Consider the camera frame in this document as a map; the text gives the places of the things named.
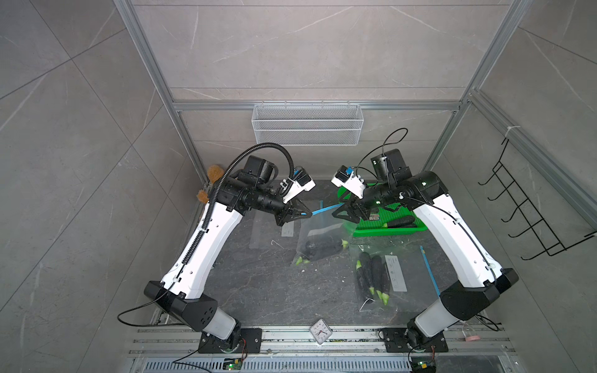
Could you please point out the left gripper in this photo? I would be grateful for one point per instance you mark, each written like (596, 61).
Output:
(289, 211)

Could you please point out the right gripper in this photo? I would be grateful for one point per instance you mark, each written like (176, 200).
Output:
(353, 206)

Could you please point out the bagged eggplant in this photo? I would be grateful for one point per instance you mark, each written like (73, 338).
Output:
(362, 283)
(365, 264)

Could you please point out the dark eggplant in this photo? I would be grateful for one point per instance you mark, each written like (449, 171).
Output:
(381, 279)

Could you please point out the clear zip-top bag blue zipper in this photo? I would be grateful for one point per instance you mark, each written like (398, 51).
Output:
(392, 282)

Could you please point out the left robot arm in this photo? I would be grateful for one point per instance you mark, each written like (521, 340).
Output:
(181, 291)

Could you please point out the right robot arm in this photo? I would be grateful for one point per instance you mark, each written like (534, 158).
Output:
(480, 278)

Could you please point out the green plastic basket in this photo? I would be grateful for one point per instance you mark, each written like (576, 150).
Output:
(391, 220)

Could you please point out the brown teddy bear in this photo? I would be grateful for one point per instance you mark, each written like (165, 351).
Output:
(214, 174)

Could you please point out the small white clock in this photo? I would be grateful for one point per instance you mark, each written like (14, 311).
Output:
(320, 331)

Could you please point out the pink sand timer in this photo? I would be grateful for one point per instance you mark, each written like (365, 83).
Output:
(470, 334)

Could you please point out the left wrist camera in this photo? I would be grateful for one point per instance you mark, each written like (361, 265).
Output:
(293, 186)

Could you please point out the white wire wall basket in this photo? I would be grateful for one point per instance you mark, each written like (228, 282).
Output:
(305, 125)

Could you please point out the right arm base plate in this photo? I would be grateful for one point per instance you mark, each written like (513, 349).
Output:
(403, 340)

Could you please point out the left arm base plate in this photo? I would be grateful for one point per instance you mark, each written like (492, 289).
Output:
(245, 340)

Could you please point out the black wall hook rack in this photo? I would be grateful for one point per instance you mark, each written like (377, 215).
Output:
(533, 220)

